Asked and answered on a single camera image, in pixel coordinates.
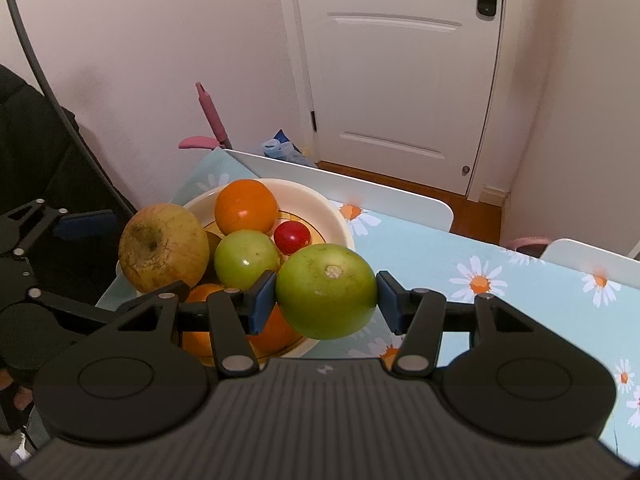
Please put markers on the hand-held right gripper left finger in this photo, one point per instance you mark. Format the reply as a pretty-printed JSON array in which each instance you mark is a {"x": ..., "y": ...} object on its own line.
[{"x": 262, "y": 305}]

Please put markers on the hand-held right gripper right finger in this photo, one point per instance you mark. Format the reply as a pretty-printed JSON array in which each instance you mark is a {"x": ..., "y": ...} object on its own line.
[{"x": 390, "y": 305}]

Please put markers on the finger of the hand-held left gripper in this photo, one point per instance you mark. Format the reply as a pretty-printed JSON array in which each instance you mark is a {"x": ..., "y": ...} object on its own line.
[
  {"x": 85, "y": 225},
  {"x": 75, "y": 310}
]

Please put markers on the small orange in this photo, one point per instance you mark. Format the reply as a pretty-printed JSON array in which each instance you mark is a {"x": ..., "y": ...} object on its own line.
[
  {"x": 246, "y": 206},
  {"x": 275, "y": 332}
]

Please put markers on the green apple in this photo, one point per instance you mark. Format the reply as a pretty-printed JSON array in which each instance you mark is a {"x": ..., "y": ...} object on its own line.
[
  {"x": 245, "y": 260},
  {"x": 325, "y": 300}
]

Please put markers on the brown kiwi with green sticker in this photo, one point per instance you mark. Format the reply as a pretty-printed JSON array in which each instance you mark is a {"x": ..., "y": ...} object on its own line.
[{"x": 212, "y": 250}]

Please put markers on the large orange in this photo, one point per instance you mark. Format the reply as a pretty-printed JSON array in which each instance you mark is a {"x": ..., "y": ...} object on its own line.
[{"x": 197, "y": 347}]

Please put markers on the brownish yellow apple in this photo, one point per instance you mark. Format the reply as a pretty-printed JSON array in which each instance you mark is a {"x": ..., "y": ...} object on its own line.
[{"x": 162, "y": 247}]

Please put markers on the white oval dish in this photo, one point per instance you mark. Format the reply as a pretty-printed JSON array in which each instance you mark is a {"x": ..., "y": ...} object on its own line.
[{"x": 320, "y": 210}]

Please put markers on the blue daisy print tablecloth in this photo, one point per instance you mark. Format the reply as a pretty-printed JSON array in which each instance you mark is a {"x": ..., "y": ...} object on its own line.
[{"x": 425, "y": 260}]

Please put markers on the red cherry tomato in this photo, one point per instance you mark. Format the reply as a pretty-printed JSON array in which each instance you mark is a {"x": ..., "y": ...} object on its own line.
[{"x": 291, "y": 236}]

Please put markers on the black padded jacket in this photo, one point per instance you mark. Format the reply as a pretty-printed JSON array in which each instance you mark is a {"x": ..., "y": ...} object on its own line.
[{"x": 40, "y": 150}]

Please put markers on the white chair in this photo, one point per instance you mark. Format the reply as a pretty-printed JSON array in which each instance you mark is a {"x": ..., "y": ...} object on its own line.
[
  {"x": 350, "y": 192},
  {"x": 580, "y": 252}
]

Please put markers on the pink plastic basin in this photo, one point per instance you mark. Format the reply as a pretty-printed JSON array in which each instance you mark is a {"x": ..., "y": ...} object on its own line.
[{"x": 527, "y": 244}]

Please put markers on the blue plastic bag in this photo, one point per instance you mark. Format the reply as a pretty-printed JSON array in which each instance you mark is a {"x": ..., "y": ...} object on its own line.
[{"x": 280, "y": 150}]

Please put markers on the pink plastic tool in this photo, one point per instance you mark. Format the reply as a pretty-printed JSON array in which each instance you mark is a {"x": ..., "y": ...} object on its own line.
[{"x": 212, "y": 115}]

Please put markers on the grey metal pole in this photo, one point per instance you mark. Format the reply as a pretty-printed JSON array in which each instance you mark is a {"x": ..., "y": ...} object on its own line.
[{"x": 23, "y": 35}]

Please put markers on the white panel door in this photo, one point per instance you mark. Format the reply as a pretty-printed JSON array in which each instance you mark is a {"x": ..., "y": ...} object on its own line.
[{"x": 400, "y": 85}]

